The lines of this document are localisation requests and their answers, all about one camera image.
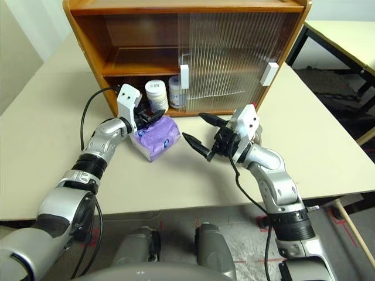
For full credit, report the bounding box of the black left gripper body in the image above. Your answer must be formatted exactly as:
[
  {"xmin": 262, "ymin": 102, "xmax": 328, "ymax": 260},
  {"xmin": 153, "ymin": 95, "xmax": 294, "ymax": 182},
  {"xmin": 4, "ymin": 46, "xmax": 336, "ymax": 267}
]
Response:
[{"xmin": 134, "ymin": 101, "xmax": 161, "ymax": 129}]

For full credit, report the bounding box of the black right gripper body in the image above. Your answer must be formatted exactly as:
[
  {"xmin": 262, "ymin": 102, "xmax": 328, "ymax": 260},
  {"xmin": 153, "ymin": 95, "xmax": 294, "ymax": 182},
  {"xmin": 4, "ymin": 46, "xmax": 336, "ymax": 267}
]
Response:
[{"xmin": 206, "ymin": 122, "xmax": 240, "ymax": 162}]

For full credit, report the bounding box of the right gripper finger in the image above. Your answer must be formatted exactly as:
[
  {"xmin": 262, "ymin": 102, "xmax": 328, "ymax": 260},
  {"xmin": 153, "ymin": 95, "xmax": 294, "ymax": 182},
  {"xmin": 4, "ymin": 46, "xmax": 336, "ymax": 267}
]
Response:
[
  {"xmin": 182, "ymin": 132, "xmax": 212, "ymax": 161},
  {"xmin": 199, "ymin": 112, "xmax": 228, "ymax": 129}
]

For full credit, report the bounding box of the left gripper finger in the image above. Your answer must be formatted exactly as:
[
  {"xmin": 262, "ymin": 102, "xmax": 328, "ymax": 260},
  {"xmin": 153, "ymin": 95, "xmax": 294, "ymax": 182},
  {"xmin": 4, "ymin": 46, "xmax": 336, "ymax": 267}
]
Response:
[{"xmin": 149, "ymin": 109, "xmax": 167, "ymax": 122}]

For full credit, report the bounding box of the purple tissue pack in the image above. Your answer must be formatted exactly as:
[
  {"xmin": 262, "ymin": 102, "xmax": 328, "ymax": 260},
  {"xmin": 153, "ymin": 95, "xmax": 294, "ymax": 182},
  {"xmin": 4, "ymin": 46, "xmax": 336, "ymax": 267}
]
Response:
[{"xmin": 130, "ymin": 115, "xmax": 181, "ymax": 163}]

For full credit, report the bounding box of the white lidded bottle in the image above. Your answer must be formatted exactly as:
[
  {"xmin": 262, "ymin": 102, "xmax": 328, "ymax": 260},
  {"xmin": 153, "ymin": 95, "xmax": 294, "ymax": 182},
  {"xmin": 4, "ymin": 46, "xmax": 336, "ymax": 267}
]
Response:
[
  {"xmin": 168, "ymin": 76, "xmax": 188, "ymax": 109},
  {"xmin": 145, "ymin": 81, "xmax": 169, "ymax": 114}
]

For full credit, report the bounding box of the white door handle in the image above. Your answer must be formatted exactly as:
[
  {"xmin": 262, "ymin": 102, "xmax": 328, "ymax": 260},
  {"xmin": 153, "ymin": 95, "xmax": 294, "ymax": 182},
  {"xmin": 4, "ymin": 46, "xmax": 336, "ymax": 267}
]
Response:
[
  {"xmin": 261, "ymin": 62, "xmax": 279, "ymax": 87},
  {"xmin": 179, "ymin": 64, "xmax": 189, "ymax": 88}
]

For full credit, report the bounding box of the ribbed clear sliding door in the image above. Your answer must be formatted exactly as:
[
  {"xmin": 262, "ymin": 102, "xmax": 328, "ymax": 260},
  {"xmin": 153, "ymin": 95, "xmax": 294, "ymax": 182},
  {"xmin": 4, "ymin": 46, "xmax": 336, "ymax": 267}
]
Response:
[
  {"xmin": 178, "ymin": 12, "xmax": 294, "ymax": 114},
  {"xmin": 187, "ymin": 12, "xmax": 303, "ymax": 114}
]

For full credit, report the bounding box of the wooden cabinet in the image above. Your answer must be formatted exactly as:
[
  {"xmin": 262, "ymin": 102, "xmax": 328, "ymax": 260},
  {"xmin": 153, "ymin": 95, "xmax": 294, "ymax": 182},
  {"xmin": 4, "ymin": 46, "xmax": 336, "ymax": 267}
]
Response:
[{"xmin": 62, "ymin": 0, "xmax": 313, "ymax": 118}]

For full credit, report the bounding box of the black table leg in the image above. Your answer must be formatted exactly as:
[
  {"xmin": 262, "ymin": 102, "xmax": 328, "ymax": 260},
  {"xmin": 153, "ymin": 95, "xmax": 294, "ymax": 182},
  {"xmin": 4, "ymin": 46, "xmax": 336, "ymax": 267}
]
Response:
[{"xmin": 257, "ymin": 215, "xmax": 273, "ymax": 232}]

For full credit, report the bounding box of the grey right robot leg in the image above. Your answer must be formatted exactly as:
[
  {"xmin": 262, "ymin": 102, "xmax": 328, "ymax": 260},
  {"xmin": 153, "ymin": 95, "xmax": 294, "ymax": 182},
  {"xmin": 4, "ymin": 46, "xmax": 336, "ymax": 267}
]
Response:
[{"xmin": 195, "ymin": 222, "xmax": 237, "ymax": 281}]

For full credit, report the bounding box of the grey robot leg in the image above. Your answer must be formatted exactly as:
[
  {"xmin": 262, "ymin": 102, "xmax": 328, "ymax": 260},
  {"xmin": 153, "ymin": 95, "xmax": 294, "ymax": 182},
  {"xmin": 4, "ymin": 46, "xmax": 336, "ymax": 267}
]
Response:
[
  {"xmin": 112, "ymin": 225, "xmax": 162, "ymax": 267},
  {"xmin": 195, "ymin": 222, "xmax": 237, "ymax": 281}
]

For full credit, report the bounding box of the grey left robot leg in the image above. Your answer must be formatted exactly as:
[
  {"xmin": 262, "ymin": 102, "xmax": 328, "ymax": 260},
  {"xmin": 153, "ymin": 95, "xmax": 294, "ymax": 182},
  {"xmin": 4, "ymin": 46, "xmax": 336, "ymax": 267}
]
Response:
[{"xmin": 112, "ymin": 225, "xmax": 162, "ymax": 267}]

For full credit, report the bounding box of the grey robot torso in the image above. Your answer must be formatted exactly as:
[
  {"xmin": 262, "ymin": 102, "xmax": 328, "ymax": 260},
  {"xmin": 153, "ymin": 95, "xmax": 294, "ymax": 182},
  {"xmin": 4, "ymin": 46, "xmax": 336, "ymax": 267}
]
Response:
[{"xmin": 73, "ymin": 259, "xmax": 226, "ymax": 281}]

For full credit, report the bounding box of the beige side table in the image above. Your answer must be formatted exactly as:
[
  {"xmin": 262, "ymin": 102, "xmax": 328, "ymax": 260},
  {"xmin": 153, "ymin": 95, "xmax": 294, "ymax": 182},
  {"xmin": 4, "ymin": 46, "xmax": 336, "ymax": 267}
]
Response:
[{"xmin": 285, "ymin": 19, "xmax": 375, "ymax": 146}]

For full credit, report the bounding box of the wooden stick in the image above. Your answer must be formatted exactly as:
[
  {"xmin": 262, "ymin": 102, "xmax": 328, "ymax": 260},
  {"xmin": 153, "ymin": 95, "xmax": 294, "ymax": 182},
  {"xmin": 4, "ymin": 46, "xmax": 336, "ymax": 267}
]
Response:
[{"xmin": 336, "ymin": 200, "xmax": 375, "ymax": 270}]

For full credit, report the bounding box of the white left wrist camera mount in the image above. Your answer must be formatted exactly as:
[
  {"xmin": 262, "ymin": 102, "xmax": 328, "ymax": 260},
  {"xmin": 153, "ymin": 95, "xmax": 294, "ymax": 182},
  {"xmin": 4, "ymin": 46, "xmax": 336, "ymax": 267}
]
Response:
[{"xmin": 116, "ymin": 83, "xmax": 142, "ymax": 132}]

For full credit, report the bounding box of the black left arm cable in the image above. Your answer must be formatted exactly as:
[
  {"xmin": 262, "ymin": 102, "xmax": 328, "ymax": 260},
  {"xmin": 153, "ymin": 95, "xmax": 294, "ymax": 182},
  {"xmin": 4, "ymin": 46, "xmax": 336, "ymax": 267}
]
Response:
[{"xmin": 63, "ymin": 85, "xmax": 121, "ymax": 279}]

